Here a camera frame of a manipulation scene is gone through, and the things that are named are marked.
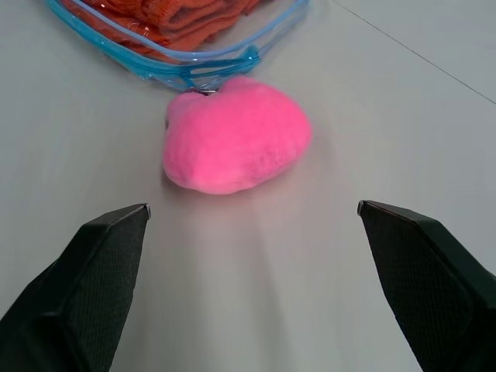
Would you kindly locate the clear blue-trimmed zipper bag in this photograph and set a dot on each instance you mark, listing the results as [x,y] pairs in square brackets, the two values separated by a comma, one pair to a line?
[155,62]

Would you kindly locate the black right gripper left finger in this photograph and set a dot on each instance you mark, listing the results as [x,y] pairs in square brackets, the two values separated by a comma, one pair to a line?
[77,294]

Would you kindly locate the orange knitted cloth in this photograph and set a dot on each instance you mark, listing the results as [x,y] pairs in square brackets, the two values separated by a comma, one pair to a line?
[186,23]

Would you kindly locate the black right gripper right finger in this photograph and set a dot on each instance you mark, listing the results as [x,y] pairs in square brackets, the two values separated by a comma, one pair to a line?
[430,294]

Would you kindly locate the pink plush toy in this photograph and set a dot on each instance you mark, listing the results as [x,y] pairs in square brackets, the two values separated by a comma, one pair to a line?
[236,135]

